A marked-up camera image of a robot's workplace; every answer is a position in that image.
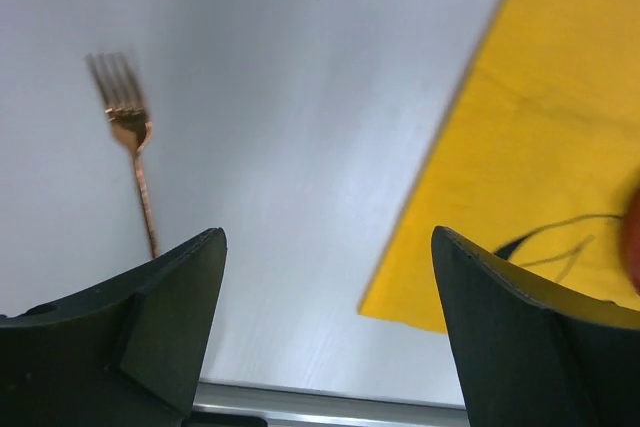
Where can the aluminium mounting rail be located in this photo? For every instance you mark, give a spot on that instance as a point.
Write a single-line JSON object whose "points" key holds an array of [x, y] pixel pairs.
{"points": [[284, 408]]}

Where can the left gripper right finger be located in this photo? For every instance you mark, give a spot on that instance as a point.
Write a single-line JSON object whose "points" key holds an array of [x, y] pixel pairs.
{"points": [[530, 352]]}

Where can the yellow Pikachu cloth mat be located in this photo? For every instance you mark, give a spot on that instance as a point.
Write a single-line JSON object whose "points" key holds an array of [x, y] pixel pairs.
{"points": [[536, 162]]}

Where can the red plastic plate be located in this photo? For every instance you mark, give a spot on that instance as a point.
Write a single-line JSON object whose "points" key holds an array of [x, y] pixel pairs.
{"points": [[629, 240]]}

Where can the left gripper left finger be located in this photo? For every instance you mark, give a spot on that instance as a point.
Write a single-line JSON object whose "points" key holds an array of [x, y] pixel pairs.
{"points": [[127, 351]]}

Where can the copper fork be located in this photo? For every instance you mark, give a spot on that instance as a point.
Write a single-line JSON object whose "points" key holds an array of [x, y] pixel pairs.
{"points": [[126, 111]]}

